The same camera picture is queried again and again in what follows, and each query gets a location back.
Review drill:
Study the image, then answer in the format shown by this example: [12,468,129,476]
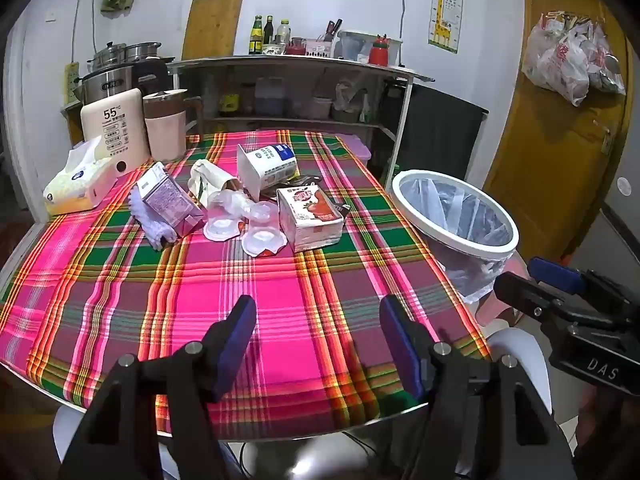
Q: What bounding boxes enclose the pink jug with brown band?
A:
[142,89,190,163]

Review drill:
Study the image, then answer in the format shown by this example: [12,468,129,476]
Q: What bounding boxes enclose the dark foil wrapper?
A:
[287,172,326,191]

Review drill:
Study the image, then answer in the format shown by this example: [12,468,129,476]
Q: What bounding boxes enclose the steel shelf unit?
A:
[167,55,436,196]

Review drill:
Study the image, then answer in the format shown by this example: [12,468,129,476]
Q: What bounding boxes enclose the hanging plastic bags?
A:
[520,10,627,107]

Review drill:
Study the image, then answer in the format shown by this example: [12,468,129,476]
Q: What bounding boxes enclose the crumpled plastic bags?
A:
[332,80,371,123]

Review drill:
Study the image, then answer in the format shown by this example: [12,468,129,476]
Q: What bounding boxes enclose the giraffe wall chart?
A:
[427,0,466,54]

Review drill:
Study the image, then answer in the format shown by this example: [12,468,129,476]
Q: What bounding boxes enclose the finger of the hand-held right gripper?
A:
[529,257,586,295]
[494,271,583,333]

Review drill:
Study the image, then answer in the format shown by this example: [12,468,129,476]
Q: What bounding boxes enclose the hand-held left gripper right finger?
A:
[379,294,576,480]

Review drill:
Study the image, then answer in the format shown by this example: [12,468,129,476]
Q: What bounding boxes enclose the steel electric cooker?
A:
[72,65,136,106]

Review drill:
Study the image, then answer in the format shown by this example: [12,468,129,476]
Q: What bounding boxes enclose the pink lidded storage box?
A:
[340,135,373,163]

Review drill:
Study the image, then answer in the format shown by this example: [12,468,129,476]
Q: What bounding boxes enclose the soft tissue pack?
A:
[42,136,118,216]

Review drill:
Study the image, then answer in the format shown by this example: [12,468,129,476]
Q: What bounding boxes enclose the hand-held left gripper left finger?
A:
[60,295,258,480]

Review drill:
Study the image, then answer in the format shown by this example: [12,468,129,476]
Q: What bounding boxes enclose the red strawberry drink carton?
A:
[276,185,346,253]

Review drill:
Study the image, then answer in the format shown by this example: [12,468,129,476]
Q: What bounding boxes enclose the wooden door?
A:
[480,0,640,291]

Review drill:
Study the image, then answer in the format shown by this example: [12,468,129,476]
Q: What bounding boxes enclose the pink green plaid tablecloth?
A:
[0,130,493,436]

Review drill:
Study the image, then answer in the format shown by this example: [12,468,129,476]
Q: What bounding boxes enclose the white foam fruit net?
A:
[127,185,181,252]

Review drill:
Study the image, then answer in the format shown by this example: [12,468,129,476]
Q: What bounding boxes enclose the clear plastic bin liner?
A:
[400,175,516,306]

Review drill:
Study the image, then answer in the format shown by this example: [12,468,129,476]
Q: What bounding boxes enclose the purple drink carton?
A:
[131,161,207,238]

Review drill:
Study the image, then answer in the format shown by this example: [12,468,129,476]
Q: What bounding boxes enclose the black cabinet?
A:
[387,82,490,191]

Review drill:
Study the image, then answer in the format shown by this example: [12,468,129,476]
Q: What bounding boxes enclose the clear plastic container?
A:
[337,30,403,66]

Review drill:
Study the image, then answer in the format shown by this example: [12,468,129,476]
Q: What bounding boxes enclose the translucent plastic jug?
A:
[255,77,286,116]

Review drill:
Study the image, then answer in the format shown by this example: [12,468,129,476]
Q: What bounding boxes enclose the dark bottle yellow label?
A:
[220,80,241,118]

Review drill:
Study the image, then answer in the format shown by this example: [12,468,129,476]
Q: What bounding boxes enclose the wooden cutting board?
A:
[181,0,244,61]

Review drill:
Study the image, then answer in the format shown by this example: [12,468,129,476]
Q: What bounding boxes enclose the white 55 degree box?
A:
[80,87,153,178]

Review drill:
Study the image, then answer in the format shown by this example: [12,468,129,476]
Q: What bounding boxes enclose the white round trash bin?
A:
[391,170,521,306]

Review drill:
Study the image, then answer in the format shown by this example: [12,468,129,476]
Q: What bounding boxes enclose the yellowish power strip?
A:
[64,62,81,106]

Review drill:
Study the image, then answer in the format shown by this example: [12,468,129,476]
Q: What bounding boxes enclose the white blue milk carton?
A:
[236,144,299,201]

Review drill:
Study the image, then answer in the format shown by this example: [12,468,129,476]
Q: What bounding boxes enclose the white plastic stool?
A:
[482,327,551,416]

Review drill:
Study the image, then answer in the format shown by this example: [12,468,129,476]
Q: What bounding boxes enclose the clear plastic jelly cup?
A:
[202,191,246,241]
[245,200,276,226]
[241,227,288,257]

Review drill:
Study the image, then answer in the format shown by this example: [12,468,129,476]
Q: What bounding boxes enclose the green bottle yellow label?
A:
[248,15,264,56]

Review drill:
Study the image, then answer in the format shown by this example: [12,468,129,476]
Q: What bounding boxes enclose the pink knife holder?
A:
[302,35,335,58]

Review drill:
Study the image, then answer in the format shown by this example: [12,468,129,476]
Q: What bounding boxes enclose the white green-print paper wrapper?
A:
[187,159,246,206]

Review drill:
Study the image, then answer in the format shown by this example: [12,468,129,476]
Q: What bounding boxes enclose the red thermos bottle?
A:
[369,33,392,67]

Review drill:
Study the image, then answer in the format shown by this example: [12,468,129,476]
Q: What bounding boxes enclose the pink plastic stool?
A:
[475,295,521,328]

